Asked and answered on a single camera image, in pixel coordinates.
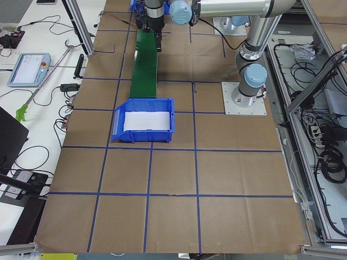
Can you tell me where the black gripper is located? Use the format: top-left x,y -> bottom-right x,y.
134,0 -> 165,51

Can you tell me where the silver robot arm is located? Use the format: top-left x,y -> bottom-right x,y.
168,0 -> 295,108

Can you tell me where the right blue plastic bin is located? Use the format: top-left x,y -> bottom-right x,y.
130,0 -> 170,15

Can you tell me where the blue plastic bin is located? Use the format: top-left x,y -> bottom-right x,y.
112,98 -> 175,143
130,0 -> 170,15

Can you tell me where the green conveyor belt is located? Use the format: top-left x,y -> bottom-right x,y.
130,29 -> 158,98

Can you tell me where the left blue plastic bin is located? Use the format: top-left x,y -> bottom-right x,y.
112,98 -> 175,143

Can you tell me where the white foam pad left bin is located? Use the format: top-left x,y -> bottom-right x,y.
124,112 -> 170,131

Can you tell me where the black power adapter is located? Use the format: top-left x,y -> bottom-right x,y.
60,83 -> 80,92

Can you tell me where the teach pendant tablet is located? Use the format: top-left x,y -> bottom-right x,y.
7,53 -> 51,87

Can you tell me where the metal grabber stick green claw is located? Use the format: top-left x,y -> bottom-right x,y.
15,40 -> 82,122

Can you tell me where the red black wire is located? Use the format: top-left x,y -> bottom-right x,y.
99,10 -> 139,29

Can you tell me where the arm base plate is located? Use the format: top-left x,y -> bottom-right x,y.
213,16 -> 249,36
221,82 -> 267,116

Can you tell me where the aluminium frame post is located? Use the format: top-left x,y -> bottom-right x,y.
67,0 -> 94,56

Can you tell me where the black handle bar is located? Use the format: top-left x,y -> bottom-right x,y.
73,54 -> 84,79

